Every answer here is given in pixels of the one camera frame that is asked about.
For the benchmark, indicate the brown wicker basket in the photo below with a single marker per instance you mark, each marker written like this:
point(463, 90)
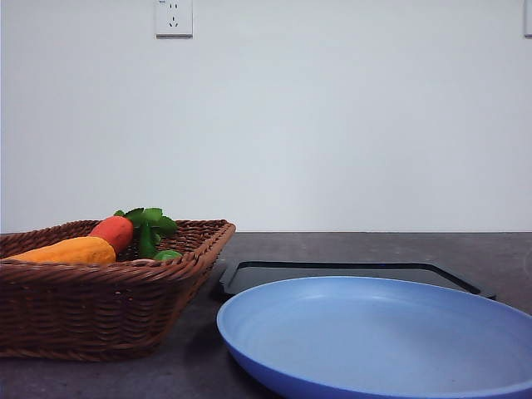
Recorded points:
point(104, 312)

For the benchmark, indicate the blue round plate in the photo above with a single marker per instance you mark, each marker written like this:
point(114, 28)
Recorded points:
point(380, 338)

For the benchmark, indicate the green toy leafy vegetable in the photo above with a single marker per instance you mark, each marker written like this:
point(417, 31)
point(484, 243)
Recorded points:
point(150, 224)

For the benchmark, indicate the orange toy carrot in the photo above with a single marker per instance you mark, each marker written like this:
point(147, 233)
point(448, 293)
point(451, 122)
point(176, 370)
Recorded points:
point(117, 230)

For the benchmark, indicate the yellow-orange toy vegetable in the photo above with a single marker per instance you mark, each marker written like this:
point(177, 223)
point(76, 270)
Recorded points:
point(84, 250)

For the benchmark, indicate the white wall power socket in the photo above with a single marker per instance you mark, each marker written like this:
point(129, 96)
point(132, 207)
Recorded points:
point(174, 19)

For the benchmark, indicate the small green toy lime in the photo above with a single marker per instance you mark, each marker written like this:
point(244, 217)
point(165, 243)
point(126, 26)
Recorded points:
point(168, 255)

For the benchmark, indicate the black rectangular tray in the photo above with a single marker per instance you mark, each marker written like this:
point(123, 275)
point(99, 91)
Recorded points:
point(244, 278)

